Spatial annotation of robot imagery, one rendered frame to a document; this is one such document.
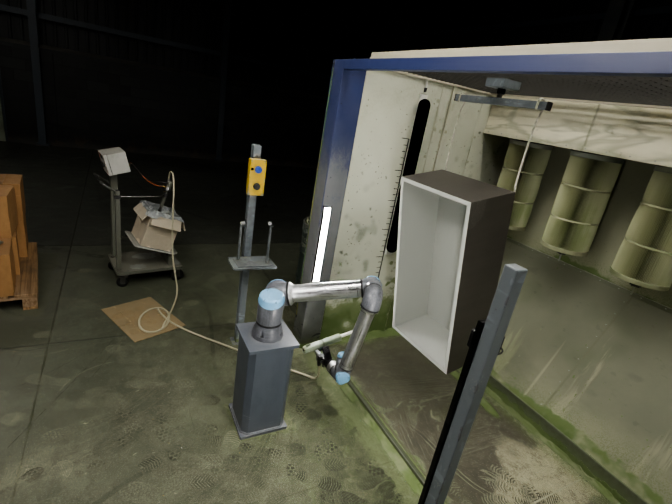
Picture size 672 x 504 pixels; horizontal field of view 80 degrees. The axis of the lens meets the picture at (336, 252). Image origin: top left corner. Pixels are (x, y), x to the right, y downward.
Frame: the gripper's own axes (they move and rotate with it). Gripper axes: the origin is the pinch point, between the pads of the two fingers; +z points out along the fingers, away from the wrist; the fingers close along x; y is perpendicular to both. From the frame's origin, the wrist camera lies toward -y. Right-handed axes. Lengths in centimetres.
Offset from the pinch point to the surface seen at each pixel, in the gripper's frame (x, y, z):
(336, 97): 47, -166, 47
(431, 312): 95, -6, -17
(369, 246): 73, -47, 39
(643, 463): 131, 29, -165
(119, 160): -89, -108, 211
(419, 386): 69, 43, -38
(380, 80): 80, -175, 41
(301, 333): 6.7, 19.0, 42.9
